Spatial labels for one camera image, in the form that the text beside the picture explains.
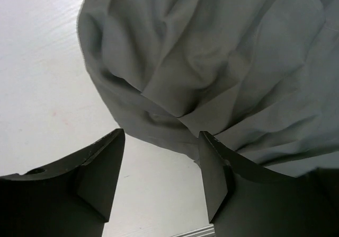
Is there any grey pleated skirt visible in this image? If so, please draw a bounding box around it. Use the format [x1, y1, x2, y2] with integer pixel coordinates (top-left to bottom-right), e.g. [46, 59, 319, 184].
[77, 0, 338, 176]

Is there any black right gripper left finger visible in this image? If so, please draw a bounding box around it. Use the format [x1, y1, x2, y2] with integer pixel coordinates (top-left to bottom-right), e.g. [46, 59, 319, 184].
[1, 129, 125, 237]

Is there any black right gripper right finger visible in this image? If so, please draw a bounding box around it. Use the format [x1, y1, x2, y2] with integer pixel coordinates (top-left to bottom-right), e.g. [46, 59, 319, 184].
[199, 131, 338, 236]

